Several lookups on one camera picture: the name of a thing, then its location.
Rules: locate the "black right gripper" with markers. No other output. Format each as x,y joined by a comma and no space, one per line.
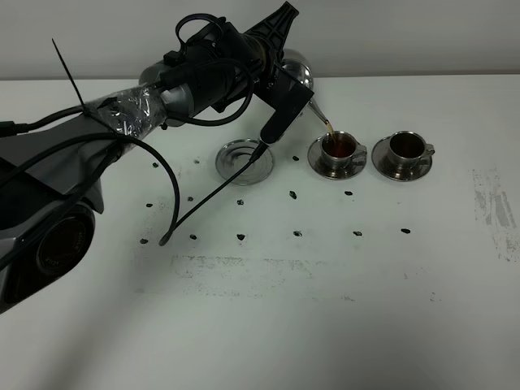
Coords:
265,42

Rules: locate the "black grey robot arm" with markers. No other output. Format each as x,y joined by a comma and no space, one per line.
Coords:
51,169

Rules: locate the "left stainless steel saucer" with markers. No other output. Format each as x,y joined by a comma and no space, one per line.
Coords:
328,168

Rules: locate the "stainless steel saucer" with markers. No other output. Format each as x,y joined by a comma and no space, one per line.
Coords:
394,171
328,168

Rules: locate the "left stainless steel teacup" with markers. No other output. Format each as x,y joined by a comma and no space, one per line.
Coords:
340,150

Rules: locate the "stainless steel teacup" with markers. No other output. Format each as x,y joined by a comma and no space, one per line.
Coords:
406,149
340,150

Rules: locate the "right stainless steel saucer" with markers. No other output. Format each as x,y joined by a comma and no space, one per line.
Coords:
394,171

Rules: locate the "right stainless steel teacup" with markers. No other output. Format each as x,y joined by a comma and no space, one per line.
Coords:
406,149

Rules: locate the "black zip tie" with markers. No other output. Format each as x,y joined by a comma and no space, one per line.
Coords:
71,81

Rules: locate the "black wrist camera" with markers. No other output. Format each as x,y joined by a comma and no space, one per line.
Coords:
284,93

